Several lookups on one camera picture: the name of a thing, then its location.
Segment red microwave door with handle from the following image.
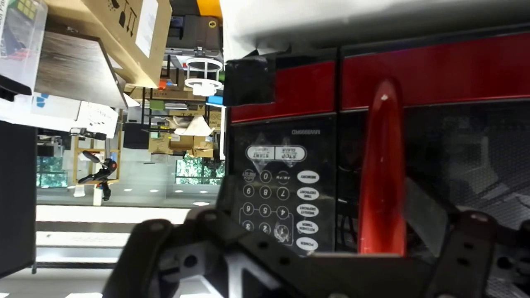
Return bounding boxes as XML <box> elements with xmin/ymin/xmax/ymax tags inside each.
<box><xmin>337</xmin><ymin>25</ymin><xmax>530</xmax><ymax>262</ymax></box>

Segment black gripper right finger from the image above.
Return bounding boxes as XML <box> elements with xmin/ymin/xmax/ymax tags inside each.
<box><xmin>405</xmin><ymin>177</ymin><xmax>530</xmax><ymax>298</ymax></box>

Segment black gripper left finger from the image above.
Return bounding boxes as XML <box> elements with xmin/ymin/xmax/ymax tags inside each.
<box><xmin>102</xmin><ymin>204</ymin><xmax>355</xmax><ymax>298</ymax></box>

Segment brown cardboard box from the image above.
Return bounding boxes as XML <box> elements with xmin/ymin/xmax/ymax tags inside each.
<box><xmin>47</xmin><ymin>0</ymin><xmax>174</xmax><ymax>89</ymax></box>

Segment red and black microwave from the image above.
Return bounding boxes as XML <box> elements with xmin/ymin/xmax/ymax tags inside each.
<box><xmin>223</xmin><ymin>46</ymin><xmax>343</xmax><ymax>260</ymax></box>

